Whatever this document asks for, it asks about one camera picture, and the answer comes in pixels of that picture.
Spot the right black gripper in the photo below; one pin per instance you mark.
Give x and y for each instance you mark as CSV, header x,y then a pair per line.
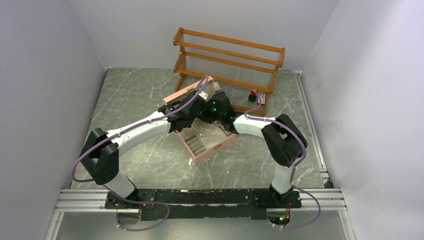
x,y
209,104

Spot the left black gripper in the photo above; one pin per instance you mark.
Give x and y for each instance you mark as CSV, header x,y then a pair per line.
x,y
194,116

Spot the pink jewelry box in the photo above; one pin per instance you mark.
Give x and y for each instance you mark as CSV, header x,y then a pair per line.
x,y
202,140

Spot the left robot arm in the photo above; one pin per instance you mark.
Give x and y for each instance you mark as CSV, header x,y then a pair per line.
x,y
102,149

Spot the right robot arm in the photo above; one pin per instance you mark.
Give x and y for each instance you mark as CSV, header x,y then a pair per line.
x,y
285,142

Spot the small red white box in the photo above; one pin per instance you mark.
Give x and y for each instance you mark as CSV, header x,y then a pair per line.
x,y
261,99

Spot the wooden two-tier shelf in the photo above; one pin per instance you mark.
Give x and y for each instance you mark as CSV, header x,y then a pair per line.
x,y
235,62

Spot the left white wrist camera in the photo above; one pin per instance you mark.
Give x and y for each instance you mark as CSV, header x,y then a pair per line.
x,y
205,94

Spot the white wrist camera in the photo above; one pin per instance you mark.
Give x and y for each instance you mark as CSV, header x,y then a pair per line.
x,y
217,87
205,94

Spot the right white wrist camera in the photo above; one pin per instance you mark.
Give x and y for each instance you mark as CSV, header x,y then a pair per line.
x,y
217,87

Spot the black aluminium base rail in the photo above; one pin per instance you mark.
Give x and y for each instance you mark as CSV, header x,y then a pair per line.
x,y
253,203

